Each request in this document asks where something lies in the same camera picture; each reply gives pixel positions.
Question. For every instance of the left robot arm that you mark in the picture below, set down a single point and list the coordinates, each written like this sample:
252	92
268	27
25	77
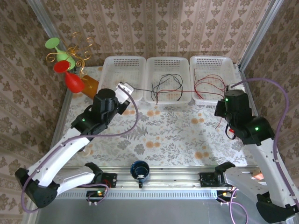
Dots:
58	154

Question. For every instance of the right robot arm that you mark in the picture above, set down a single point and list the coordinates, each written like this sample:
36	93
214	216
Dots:
264	163

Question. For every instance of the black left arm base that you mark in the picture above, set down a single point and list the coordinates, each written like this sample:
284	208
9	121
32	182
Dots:
109	180

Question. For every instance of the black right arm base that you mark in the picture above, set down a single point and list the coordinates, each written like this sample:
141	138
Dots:
206	180

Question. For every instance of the amber plastic cup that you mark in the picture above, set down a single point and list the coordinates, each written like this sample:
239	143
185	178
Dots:
91	87

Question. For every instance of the red plastic wine glass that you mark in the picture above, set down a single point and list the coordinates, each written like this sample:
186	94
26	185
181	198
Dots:
73	81

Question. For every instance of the white plastic basket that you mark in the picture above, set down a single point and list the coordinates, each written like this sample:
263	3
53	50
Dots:
121	67
167	65
215	65

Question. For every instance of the floral tablecloth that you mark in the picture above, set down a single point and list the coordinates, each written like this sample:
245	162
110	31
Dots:
198	144

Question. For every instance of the small white round object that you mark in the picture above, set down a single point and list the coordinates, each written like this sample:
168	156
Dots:
87	152

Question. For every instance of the green plastic wine glass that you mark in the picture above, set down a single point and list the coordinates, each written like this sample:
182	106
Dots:
61	55

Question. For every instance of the small orange object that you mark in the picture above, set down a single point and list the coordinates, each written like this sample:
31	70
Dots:
258	176

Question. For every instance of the dark blue mug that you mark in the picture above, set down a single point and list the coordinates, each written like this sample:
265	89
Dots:
140	171

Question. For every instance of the right black controller board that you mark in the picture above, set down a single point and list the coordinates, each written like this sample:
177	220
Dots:
224	194

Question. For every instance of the black controller board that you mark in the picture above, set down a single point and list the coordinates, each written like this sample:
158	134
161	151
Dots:
95	194
224	194

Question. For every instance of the left black controller board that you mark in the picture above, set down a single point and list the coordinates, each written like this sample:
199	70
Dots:
95	194

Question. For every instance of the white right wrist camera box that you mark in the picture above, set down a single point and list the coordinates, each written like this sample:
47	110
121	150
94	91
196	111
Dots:
239	88

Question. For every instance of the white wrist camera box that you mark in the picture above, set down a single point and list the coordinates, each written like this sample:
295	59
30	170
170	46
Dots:
239	88
123	92

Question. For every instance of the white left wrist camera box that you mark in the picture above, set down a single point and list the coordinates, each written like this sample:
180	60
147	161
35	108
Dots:
123	92

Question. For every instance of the aluminium frame post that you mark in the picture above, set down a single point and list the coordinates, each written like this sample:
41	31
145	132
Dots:
44	21
261	30

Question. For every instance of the aluminium mounting rail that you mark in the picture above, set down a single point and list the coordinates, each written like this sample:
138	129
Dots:
175	178

